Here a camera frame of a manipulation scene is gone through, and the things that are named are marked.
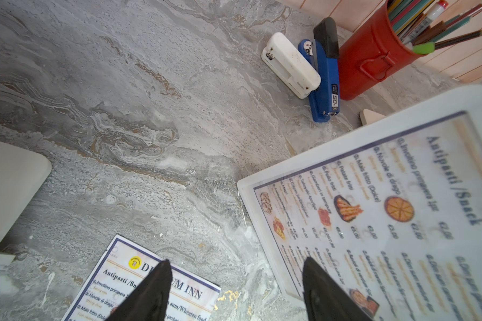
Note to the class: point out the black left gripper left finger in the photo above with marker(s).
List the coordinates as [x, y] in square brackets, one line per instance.
[149, 300]

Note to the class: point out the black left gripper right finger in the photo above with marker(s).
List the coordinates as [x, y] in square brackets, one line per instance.
[324, 299]

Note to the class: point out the dim sum inn menu sheet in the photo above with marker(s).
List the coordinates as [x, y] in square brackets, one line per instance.
[132, 283]

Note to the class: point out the white menu holder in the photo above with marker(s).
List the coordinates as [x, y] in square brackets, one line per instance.
[22, 173]
[392, 211]
[369, 117]

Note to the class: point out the blue stapler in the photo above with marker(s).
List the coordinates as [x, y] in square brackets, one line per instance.
[322, 52]

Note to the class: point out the white stapler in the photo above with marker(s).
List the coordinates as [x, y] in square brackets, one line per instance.
[290, 66]

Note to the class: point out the red pencil cup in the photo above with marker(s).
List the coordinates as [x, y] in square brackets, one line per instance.
[371, 55]

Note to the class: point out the pencils in cup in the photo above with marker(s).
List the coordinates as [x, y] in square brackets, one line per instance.
[412, 22]

